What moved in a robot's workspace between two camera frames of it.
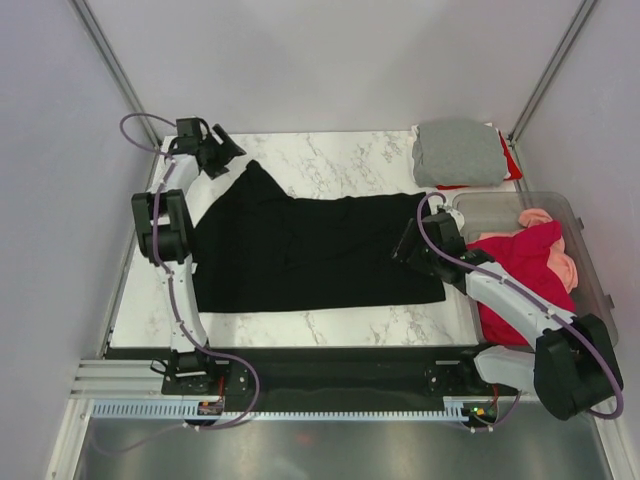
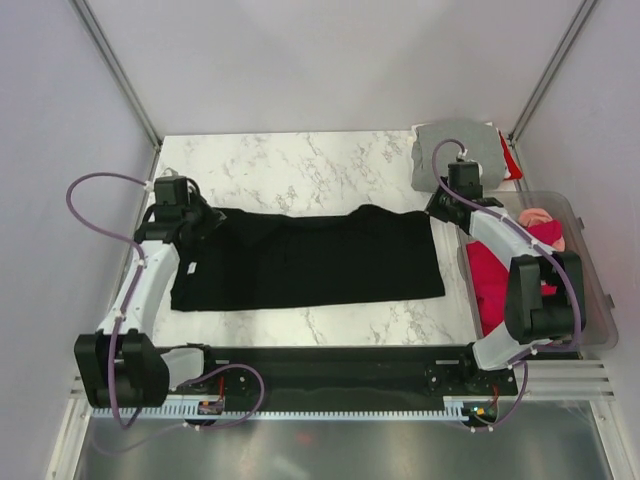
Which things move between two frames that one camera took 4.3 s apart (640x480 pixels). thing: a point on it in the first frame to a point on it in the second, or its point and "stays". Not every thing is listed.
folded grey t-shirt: [458, 153] stays
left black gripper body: [213, 168] to [201, 217]
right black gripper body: [424, 257] to [440, 204]
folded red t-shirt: [513, 172] stays
